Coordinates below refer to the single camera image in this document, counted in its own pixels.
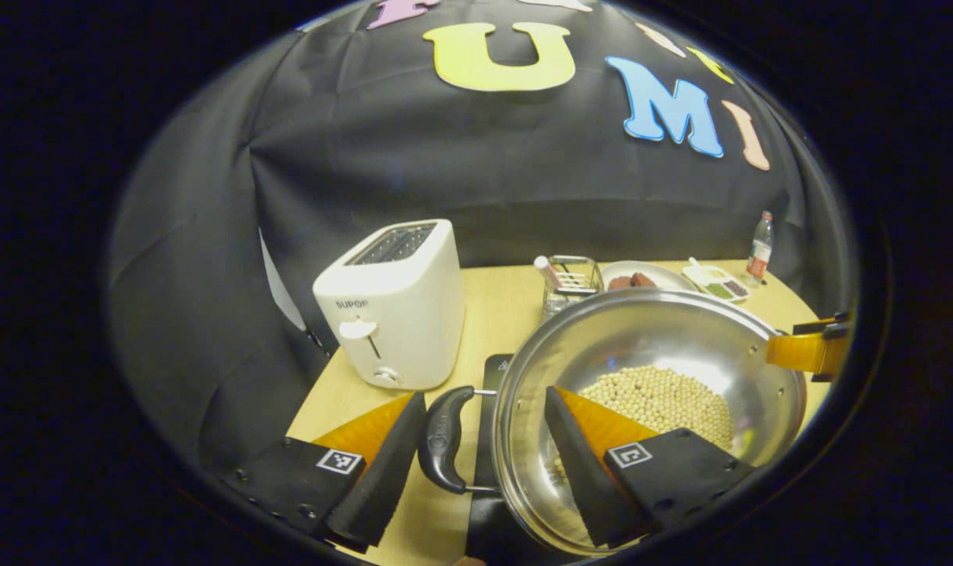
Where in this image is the clear plastic water bottle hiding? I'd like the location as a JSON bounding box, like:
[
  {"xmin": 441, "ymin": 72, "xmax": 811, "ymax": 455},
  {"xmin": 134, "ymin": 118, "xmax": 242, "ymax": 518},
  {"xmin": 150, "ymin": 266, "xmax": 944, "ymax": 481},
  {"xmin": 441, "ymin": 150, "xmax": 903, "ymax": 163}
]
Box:
[{"xmin": 746, "ymin": 210, "xmax": 775, "ymax": 285}]

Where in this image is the black induction cooktop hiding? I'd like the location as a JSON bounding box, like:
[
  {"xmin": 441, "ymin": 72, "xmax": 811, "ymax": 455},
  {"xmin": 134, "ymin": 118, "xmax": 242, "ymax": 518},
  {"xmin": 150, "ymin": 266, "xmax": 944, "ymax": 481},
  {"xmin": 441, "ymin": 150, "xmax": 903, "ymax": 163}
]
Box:
[{"xmin": 465, "ymin": 354, "xmax": 572, "ymax": 563}]

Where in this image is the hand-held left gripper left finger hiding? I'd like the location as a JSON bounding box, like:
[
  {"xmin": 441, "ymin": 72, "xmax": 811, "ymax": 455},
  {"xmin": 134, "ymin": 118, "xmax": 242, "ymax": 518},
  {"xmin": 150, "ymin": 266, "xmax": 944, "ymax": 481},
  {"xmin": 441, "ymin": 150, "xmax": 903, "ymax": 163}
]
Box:
[{"xmin": 223, "ymin": 391, "xmax": 428, "ymax": 551}]

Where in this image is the white divided dish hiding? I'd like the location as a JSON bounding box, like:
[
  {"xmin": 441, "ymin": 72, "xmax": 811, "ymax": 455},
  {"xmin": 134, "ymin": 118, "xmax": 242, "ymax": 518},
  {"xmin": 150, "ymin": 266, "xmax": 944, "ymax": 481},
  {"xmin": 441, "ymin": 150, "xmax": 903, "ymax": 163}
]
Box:
[{"xmin": 683, "ymin": 257, "xmax": 752, "ymax": 303}]

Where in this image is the black backdrop cloth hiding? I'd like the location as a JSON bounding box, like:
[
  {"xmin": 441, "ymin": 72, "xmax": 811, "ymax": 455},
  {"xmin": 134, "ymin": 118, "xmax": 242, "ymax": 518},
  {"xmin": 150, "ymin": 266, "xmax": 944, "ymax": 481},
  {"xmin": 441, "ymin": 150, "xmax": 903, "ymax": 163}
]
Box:
[{"xmin": 107, "ymin": 0, "xmax": 859, "ymax": 472}]

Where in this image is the white round plate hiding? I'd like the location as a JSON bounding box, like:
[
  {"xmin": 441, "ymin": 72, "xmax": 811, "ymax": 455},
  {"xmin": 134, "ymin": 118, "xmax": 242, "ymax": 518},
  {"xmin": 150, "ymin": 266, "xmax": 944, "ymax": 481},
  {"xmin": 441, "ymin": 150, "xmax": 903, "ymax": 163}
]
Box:
[{"xmin": 600, "ymin": 260, "xmax": 701, "ymax": 293}]

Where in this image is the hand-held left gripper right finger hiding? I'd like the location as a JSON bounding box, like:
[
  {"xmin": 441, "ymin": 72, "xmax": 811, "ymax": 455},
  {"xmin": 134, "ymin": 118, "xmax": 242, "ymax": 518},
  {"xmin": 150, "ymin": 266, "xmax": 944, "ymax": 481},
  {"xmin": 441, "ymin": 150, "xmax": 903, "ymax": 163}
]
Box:
[{"xmin": 544, "ymin": 385, "xmax": 755, "ymax": 549}]

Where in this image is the wire mesh basket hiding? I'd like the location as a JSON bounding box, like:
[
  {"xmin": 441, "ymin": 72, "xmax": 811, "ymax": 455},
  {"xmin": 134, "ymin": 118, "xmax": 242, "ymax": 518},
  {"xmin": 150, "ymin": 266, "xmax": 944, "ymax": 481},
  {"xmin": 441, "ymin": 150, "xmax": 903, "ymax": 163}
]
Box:
[{"xmin": 541, "ymin": 255, "xmax": 605, "ymax": 322}]

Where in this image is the stainless steel pot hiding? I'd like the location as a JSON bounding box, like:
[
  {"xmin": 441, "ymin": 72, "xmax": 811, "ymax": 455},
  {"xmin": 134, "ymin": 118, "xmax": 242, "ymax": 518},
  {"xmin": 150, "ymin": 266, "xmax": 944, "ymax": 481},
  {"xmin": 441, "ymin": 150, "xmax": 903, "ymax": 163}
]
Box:
[{"xmin": 418, "ymin": 288, "xmax": 808, "ymax": 557}]

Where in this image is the white toaster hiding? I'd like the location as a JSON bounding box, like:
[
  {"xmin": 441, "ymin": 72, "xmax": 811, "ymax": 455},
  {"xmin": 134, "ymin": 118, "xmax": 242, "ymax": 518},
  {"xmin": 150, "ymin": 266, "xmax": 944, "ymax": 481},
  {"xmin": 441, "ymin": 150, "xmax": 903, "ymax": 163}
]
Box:
[{"xmin": 312, "ymin": 219, "xmax": 466, "ymax": 391}]

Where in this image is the pink striped straw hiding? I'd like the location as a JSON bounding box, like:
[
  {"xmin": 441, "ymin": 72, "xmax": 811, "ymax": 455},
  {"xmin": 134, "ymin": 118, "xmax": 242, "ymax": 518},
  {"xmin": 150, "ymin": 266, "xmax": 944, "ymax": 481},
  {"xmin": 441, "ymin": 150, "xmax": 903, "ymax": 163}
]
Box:
[{"xmin": 533, "ymin": 255, "xmax": 564, "ymax": 292}]

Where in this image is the pile of soybeans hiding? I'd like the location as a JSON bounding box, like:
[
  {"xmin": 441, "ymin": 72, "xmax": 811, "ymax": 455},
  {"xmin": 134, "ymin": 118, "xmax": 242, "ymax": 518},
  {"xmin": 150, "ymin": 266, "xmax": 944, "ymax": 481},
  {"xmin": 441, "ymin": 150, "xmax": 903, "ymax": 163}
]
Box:
[{"xmin": 551, "ymin": 366, "xmax": 735, "ymax": 484}]

